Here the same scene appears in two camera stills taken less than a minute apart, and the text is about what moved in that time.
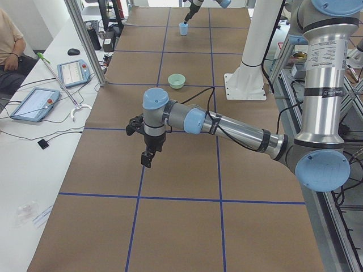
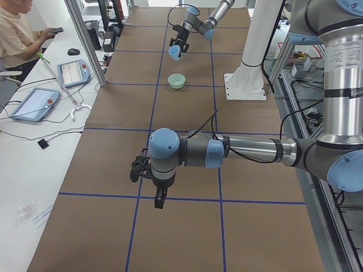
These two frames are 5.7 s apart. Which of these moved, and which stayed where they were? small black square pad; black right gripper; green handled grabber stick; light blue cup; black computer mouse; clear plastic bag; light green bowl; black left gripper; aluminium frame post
Moved: light blue cup; black right gripper; black left gripper
Stayed: aluminium frame post; light green bowl; black computer mouse; clear plastic bag; green handled grabber stick; small black square pad
